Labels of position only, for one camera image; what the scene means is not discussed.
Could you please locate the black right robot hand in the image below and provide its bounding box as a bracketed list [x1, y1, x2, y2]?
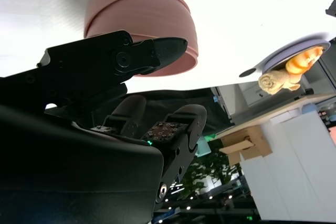
[0, 30, 208, 224]

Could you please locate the teal plastic object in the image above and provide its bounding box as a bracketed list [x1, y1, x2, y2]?
[195, 136, 212, 158]

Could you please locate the black round table grommet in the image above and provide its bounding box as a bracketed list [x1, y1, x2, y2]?
[239, 68, 257, 78]

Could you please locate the cardboard box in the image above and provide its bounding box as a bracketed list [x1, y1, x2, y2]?
[218, 125, 274, 166]

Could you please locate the light wooden board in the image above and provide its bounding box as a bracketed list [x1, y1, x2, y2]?
[215, 94, 336, 138]

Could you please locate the beige rolled bread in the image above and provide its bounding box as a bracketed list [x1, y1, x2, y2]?
[258, 70, 301, 95]

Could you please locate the lavender round plate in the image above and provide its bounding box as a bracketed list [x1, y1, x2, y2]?
[263, 39, 331, 72]

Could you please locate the golden croissant bread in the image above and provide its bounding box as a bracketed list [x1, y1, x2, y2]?
[285, 46, 325, 76]

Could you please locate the white cabinet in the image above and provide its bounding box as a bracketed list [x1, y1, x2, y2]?
[240, 103, 336, 221]

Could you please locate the dark grey device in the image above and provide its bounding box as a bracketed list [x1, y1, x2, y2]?
[325, 0, 336, 19]

